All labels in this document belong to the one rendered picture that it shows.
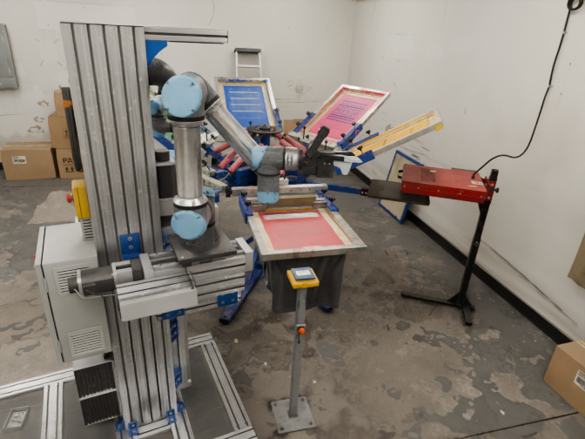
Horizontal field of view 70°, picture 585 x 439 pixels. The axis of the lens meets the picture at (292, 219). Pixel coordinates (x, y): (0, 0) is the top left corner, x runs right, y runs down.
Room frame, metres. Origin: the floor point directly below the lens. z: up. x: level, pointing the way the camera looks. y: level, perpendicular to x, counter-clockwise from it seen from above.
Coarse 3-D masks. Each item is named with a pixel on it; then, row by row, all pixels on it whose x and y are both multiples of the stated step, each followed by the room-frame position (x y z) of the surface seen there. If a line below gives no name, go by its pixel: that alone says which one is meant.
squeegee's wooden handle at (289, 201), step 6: (282, 198) 2.48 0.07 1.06; (288, 198) 2.49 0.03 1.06; (294, 198) 2.50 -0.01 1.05; (300, 198) 2.51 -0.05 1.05; (306, 198) 2.52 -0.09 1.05; (312, 198) 2.53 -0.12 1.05; (264, 204) 2.45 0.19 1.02; (270, 204) 2.46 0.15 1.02; (276, 204) 2.47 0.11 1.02; (282, 204) 2.48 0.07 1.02; (288, 204) 2.49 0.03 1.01; (294, 204) 2.50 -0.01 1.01; (300, 204) 2.51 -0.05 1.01; (306, 204) 2.52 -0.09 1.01; (312, 204) 2.53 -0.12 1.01
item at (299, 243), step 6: (264, 222) 2.32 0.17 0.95; (270, 222) 2.32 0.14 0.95; (270, 228) 2.24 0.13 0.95; (270, 234) 2.16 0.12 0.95; (276, 234) 2.16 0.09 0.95; (276, 240) 2.08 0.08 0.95; (282, 240) 2.09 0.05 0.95; (288, 240) 2.09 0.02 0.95; (294, 240) 2.10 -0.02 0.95; (300, 240) 2.10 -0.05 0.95; (276, 246) 2.02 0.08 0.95; (282, 246) 2.03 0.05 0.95; (288, 246) 2.03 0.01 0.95; (294, 246) 2.04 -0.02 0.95; (300, 246) 2.04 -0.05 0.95; (306, 246) 2.04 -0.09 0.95
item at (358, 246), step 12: (252, 216) 2.32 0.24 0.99; (336, 216) 2.40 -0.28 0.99; (252, 228) 2.15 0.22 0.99; (348, 228) 2.23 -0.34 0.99; (360, 240) 2.08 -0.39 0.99; (264, 252) 1.88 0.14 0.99; (276, 252) 1.89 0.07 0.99; (288, 252) 1.90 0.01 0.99; (300, 252) 1.91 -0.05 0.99; (312, 252) 1.93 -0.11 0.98; (324, 252) 1.95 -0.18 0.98; (336, 252) 1.97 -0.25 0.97; (348, 252) 1.99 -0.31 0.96; (360, 252) 2.01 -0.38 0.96
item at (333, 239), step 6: (306, 210) 2.55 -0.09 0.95; (312, 210) 2.55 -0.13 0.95; (318, 210) 2.56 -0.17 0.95; (324, 222) 2.37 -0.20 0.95; (324, 228) 2.28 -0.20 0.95; (330, 228) 2.29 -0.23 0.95; (330, 234) 2.20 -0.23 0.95; (336, 234) 2.21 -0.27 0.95; (306, 240) 2.11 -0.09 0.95; (312, 240) 2.11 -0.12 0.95; (318, 240) 2.11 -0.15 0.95; (324, 240) 2.12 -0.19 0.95; (330, 240) 2.12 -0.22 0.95; (336, 240) 2.13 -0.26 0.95; (312, 246) 2.05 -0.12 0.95; (324, 246) 2.06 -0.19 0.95
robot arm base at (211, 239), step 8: (208, 232) 1.41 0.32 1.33; (216, 232) 1.45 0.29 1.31; (184, 240) 1.41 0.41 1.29; (192, 240) 1.40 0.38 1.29; (200, 240) 1.39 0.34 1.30; (208, 240) 1.40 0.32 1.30; (216, 240) 1.43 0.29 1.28; (192, 248) 1.38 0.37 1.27; (200, 248) 1.38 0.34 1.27; (208, 248) 1.39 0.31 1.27
